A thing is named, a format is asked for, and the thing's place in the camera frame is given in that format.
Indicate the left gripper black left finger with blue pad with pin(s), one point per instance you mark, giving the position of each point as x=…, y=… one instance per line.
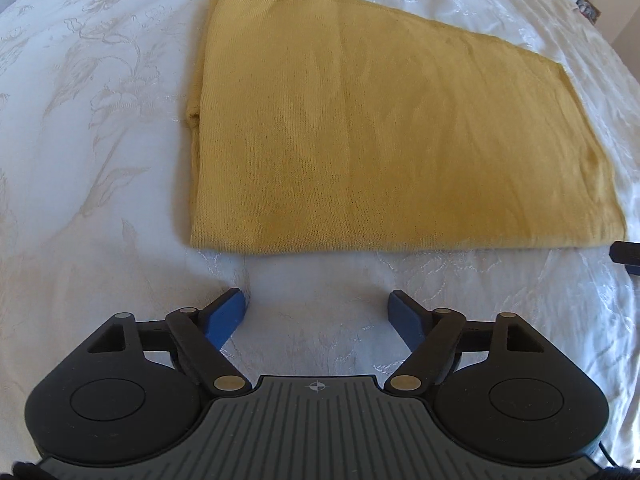
x=181, y=353

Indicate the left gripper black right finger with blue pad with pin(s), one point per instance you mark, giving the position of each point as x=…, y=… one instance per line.
x=438, y=338

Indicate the framed photo right nightstand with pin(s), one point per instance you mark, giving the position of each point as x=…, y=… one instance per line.
x=588, y=10

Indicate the yellow knit sweater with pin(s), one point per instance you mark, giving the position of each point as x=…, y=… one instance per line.
x=340, y=125

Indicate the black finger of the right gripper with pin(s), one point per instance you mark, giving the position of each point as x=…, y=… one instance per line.
x=626, y=254

